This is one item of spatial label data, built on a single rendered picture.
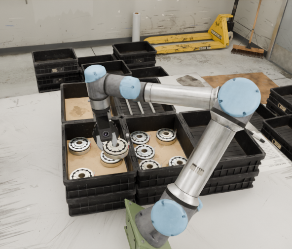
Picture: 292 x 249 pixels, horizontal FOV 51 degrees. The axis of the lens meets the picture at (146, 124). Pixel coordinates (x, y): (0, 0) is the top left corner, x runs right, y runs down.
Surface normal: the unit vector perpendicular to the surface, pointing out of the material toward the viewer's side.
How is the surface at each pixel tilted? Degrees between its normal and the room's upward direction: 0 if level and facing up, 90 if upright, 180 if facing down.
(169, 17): 90
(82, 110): 0
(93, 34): 90
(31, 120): 0
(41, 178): 0
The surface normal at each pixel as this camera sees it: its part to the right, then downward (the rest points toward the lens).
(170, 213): -0.37, 0.10
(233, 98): -0.24, -0.13
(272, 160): 0.05, -0.80
